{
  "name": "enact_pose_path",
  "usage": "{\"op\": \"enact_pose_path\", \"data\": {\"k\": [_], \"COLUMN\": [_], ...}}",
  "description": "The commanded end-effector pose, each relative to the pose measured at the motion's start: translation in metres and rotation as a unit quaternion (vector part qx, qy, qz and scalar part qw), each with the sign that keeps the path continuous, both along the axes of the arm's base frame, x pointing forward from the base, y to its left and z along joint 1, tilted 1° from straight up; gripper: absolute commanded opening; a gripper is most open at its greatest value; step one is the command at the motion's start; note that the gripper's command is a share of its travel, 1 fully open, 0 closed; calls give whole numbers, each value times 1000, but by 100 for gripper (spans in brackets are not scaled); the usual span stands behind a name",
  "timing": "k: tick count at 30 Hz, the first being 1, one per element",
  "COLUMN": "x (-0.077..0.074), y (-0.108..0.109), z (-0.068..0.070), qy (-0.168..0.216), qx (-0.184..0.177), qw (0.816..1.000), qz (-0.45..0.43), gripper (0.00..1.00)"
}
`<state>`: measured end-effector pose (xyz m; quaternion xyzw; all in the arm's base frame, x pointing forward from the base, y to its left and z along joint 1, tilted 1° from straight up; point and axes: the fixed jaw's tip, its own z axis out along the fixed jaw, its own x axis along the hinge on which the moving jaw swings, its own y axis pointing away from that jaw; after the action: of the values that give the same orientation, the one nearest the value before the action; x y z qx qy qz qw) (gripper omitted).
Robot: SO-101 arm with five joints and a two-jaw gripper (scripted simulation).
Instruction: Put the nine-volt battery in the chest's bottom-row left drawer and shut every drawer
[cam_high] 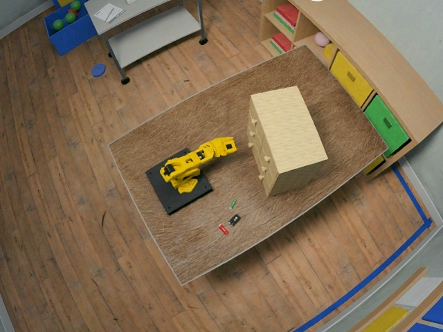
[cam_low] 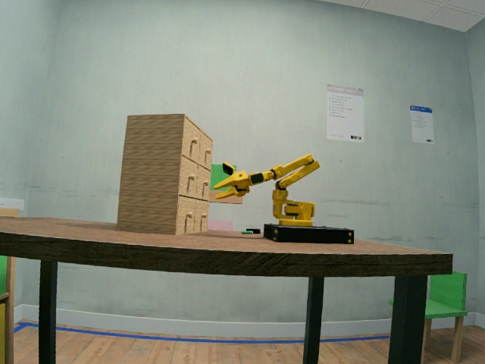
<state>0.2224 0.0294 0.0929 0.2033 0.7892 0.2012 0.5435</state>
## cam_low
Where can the wooden chest of drawers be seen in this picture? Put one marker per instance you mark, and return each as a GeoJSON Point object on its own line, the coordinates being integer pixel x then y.
{"type": "Point", "coordinates": [150, 174]}

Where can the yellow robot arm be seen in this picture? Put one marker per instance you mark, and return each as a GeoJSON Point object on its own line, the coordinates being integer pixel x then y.
{"type": "Point", "coordinates": [301, 210]}

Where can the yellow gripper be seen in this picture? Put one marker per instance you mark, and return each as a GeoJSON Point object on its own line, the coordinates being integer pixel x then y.
{"type": "Point", "coordinates": [239, 182]}

